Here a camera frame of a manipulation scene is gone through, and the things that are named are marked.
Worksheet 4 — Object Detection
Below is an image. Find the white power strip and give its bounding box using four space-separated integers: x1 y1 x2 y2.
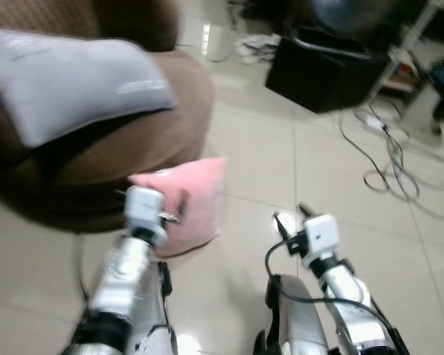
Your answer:
363 111 390 133

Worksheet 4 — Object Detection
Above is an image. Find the pink square pillow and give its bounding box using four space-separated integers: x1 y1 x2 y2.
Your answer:
128 157 228 258

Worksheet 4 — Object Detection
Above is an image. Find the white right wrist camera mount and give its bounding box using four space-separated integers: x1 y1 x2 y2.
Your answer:
303 214 341 258

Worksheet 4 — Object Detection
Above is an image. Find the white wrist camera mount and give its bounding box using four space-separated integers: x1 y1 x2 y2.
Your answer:
303 214 341 258
124 186 167 245

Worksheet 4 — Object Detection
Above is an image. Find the grey floor cable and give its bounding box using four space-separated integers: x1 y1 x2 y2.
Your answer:
338 100 444 204

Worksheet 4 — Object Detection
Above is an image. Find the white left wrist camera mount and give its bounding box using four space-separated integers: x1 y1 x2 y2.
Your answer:
124 186 167 245

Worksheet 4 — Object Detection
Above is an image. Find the brown round sofa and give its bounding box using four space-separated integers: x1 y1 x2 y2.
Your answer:
0 0 215 234

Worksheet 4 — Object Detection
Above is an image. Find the silver robot left leg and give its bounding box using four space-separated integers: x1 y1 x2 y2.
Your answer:
129 259 180 355

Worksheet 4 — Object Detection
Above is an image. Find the white cloth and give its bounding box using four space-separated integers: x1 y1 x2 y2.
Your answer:
235 33 282 65

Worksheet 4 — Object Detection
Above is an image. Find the grey printed long pillow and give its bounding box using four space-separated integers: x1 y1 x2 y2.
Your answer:
0 30 177 149

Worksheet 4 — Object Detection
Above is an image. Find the grey metal rack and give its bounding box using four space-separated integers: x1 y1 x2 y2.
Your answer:
370 0 444 97

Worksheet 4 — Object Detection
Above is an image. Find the silver robot right leg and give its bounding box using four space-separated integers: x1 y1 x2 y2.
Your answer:
253 274 331 355

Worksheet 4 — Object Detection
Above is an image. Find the silver robot leg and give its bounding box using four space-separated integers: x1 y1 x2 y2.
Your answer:
253 274 331 355
129 259 180 355

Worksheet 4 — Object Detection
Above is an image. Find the dark grey round object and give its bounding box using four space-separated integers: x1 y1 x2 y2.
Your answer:
307 0 408 39

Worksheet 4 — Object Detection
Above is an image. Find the black box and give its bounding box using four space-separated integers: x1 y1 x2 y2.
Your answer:
265 26 390 115

